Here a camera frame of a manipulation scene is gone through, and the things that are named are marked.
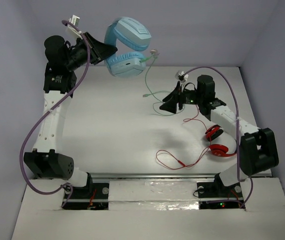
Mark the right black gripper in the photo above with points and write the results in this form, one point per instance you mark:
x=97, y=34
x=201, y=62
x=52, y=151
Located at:
x=171, y=104

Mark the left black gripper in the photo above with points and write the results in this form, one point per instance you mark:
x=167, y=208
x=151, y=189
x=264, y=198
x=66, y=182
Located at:
x=92, y=49

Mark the light blue headphones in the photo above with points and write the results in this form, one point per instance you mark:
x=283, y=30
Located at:
x=133, y=35

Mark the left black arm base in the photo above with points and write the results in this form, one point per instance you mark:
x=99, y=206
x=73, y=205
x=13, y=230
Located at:
x=93, y=196

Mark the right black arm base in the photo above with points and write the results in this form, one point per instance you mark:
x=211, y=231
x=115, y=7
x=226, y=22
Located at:
x=214, y=195

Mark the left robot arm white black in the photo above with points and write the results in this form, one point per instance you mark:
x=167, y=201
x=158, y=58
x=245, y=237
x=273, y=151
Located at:
x=46, y=159

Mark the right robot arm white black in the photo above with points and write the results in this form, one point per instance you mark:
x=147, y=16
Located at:
x=256, y=147

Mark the red headphones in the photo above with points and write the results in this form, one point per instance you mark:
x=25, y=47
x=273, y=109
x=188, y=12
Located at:
x=221, y=144

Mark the white foam block with tape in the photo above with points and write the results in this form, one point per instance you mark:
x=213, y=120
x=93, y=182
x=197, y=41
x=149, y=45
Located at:
x=152, y=195

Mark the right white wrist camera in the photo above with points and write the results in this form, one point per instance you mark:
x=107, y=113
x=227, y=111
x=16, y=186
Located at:
x=182, y=77

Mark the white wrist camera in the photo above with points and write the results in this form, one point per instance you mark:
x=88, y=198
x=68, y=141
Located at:
x=182, y=77
x=73, y=30

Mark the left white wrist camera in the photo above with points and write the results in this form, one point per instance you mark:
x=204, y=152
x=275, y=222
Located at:
x=73, y=30

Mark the aluminium rail frame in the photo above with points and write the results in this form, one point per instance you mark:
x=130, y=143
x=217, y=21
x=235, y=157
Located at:
x=151, y=176

